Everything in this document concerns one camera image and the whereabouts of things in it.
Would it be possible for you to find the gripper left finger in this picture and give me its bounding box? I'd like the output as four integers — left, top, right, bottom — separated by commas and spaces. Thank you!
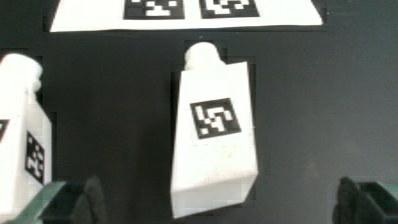
6, 176, 109, 224

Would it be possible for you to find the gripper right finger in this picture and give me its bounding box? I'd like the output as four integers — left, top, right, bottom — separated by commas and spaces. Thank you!
333, 177, 398, 224

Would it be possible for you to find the white marker base plate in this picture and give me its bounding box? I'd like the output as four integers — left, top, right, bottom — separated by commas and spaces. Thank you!
51, 0, 324, 32

